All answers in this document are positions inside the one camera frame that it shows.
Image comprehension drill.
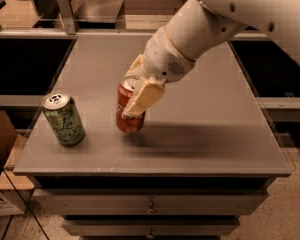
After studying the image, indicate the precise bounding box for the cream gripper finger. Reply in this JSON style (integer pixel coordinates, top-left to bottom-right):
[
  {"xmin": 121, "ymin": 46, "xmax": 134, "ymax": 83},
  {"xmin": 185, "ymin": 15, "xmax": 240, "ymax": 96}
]
[
  {"xmin": 123, "ymin": 77, "xmax": 166, "ymax": 117},
  {"xmin": 124, "ymin": 54, "xmax": 148, "ymax": 79}
]

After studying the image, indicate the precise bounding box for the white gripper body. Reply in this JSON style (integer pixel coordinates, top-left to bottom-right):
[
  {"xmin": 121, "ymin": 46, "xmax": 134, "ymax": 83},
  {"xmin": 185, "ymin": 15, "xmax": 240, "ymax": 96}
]
[{"xmin": 143, "ymin": 27, "xmax": 195, "ymax": 82}]

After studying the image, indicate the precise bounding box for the red coke can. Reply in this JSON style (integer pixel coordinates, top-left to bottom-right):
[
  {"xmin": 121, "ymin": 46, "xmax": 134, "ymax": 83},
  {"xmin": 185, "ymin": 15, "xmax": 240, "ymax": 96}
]
[{"xmin": 116, "ymin": 77, "xmax": 145, "ymax": 133}]

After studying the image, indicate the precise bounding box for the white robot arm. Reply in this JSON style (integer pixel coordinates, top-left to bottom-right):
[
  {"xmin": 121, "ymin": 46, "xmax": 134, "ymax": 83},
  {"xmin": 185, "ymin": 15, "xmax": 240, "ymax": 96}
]
[{"xmin": 123, "ymin": 0, "xmax": 300, "ymax": 117}]

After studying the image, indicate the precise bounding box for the green soda can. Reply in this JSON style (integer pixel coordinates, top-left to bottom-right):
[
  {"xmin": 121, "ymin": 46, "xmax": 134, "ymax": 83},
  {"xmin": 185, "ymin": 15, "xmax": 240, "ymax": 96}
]
[{"xmin": 42, "ymin": 91, "xmax": 85, "ymax": 146}]

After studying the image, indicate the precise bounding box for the grey drawer cabinet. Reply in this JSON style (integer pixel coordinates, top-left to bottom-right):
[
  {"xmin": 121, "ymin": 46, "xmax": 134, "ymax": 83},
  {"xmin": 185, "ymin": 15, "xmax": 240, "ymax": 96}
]
[{"xmin": 15, "ymin": 34, "xmax": 290, "ymax": 240}]

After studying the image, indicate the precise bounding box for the upper drawer knob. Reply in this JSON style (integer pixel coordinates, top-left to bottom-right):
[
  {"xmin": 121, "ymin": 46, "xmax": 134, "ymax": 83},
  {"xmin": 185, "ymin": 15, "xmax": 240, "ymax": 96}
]
[{"xmin": 146, "ymin": 202, "xmax": 157, "ymax": 214}]

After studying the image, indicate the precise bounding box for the drawer knob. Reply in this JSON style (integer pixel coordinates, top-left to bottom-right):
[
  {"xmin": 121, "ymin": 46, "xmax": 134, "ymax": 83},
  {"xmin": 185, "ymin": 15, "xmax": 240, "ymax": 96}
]
[
  {"xmin": 146, "ymin": 202, "xmax": 157, "ymax": 214},
  {"xmin": 146, "ymin": 229, "xmax": 155, "ymax": 239}
]

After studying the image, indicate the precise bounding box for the lower drawer knob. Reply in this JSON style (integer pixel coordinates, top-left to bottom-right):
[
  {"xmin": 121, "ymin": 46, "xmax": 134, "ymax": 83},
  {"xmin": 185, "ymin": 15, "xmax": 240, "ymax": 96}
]
[{"xmin": 146, "ymin": 229, "xmax": 155, "ymax": 239}]

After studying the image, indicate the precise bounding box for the brown cardboard box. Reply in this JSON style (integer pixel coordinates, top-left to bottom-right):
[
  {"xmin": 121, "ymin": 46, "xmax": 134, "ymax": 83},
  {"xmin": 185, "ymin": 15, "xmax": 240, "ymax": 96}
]
[{"xmin": 0, "ymin": 111, "xmax": 27, "ymax": 171}]

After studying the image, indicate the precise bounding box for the white printed cardboard box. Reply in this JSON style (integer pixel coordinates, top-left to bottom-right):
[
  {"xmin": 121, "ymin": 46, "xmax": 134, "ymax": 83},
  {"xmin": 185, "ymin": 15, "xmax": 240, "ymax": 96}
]
[{"xmin": 0, "ymin": 171, "xmax": 34, "ymax": 216}]

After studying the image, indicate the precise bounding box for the left metal bracket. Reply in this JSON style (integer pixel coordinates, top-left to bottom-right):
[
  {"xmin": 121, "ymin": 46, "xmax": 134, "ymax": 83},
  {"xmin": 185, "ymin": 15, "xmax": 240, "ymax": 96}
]
[{"xmin": 57, "ymin": 0, "xmax": 77, "ymax": 35}]

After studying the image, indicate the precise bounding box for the black cable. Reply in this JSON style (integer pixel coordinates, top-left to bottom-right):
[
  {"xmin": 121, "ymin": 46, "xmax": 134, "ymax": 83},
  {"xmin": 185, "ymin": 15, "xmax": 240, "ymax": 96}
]
[{"xmin": 0, "ymin": 148, "xmax": 51, "ymax": 240}]

